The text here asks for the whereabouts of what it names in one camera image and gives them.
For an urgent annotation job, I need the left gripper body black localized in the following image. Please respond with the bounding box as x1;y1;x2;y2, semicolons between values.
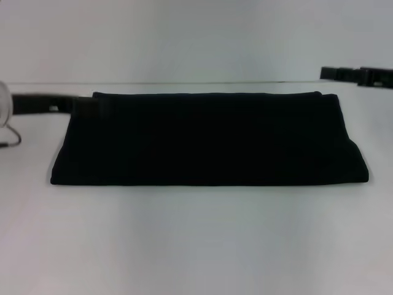
11;93;68;117

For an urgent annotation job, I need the black shirt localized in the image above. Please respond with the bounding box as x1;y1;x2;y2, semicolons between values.
50;91;157;187

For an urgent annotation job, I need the left gripper cable with connector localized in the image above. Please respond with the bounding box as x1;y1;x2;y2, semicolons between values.
0;124;22;147

